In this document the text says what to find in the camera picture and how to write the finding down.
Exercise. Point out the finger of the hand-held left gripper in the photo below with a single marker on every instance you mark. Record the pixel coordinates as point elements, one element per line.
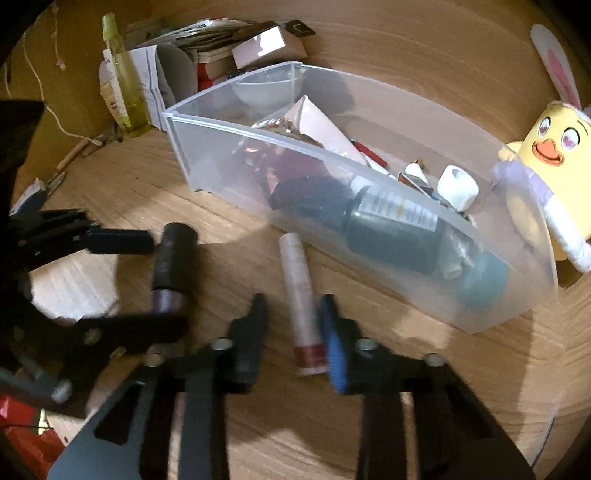
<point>120,242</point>
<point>124,332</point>

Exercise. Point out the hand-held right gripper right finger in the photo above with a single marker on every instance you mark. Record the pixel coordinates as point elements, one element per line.
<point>334,350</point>

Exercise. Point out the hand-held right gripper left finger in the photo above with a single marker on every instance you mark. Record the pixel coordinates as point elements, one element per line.
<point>249,341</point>

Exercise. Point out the purple bottle with black cap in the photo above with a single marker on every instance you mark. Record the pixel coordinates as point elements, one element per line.
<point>173,258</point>

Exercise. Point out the white lipstick tube red end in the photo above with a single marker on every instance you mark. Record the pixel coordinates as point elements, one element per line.
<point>298,286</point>

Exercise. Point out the clear plastic storage box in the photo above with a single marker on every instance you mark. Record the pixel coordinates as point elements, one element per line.
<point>207,152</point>

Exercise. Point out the dark green spray bottle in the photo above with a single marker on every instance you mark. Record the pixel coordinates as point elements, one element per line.
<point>392,226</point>

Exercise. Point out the mint green tube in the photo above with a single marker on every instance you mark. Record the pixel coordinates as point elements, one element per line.
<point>482,281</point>

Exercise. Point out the red tea packet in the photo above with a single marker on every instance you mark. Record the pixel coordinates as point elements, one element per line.
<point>291,170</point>

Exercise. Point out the pale green tube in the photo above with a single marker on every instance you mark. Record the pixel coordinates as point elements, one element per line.
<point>420,175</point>

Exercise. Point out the white tape roll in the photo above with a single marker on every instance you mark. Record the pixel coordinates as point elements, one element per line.
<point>455,189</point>

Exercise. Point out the red thin tube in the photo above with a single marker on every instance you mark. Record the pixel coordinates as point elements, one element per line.
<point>369,152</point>

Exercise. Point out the pink cosmetic tube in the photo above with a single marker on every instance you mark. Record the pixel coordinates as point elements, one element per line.
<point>318,127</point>

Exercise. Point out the blue white card holder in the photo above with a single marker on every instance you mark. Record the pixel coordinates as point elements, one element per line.
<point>30,196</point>

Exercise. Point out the white skincare tube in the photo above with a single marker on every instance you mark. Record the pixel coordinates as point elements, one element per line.
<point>111,92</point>

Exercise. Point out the yellow spray bottle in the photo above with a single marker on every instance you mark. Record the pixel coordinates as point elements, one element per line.
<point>127,83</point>

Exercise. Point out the white folded paper cartons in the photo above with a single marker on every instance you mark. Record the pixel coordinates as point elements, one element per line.
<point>159,78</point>

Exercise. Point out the red box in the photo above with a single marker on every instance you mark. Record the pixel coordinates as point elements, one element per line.
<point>210,74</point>

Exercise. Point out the white ceramic bowl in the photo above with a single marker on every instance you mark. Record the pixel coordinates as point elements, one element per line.
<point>265,94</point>

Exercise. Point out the stack of papers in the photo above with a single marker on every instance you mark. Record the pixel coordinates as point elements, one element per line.
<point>203,32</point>

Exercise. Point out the small white box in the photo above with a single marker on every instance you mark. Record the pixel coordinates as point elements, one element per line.
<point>258,46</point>

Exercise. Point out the black flat clip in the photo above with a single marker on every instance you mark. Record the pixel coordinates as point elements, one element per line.
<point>300,28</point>

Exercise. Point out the yellow chick plush toy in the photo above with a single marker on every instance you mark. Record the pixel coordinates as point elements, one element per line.
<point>554,152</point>

